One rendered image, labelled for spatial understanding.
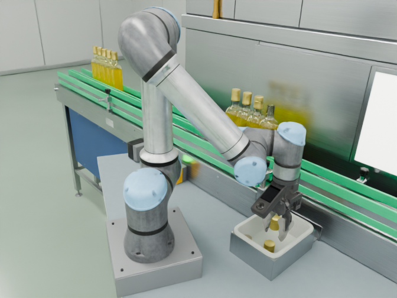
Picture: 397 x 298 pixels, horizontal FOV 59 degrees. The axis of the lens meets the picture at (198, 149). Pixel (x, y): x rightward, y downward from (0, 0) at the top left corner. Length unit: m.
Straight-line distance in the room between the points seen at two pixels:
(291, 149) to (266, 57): 0.58
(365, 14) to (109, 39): 6.59
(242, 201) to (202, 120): 0.59
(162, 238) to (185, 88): 0.44
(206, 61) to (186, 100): 0.96
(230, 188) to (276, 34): 0.61
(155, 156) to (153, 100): 0.17
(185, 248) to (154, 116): 0.40
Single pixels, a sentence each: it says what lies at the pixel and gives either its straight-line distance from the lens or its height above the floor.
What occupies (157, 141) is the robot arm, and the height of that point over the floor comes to 1.13.
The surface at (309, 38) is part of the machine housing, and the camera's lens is 1.35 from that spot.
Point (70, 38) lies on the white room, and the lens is 7.21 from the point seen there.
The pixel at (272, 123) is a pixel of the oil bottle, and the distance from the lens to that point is 1.32.
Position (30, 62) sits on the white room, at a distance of 7.01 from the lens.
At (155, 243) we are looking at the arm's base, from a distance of 1.02.
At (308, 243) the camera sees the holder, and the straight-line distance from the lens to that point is 1.23.
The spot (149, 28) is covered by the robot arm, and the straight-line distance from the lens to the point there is 0.81.
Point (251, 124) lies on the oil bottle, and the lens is 1.36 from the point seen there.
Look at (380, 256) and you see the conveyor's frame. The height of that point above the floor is 0.81.
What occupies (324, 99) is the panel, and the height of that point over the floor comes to 1.18.
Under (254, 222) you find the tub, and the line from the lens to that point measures 1.22.
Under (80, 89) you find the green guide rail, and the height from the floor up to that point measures 0.91.
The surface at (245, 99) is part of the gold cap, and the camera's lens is 1.37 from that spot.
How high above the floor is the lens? 1.55
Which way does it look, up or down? 26 degrees down
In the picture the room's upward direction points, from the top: 2 degrees clockwise
